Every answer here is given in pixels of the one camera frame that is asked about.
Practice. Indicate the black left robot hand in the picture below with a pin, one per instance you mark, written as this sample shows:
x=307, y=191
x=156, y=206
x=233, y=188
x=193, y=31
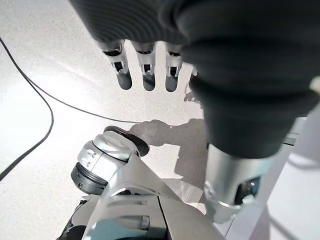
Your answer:
x=237, y=62

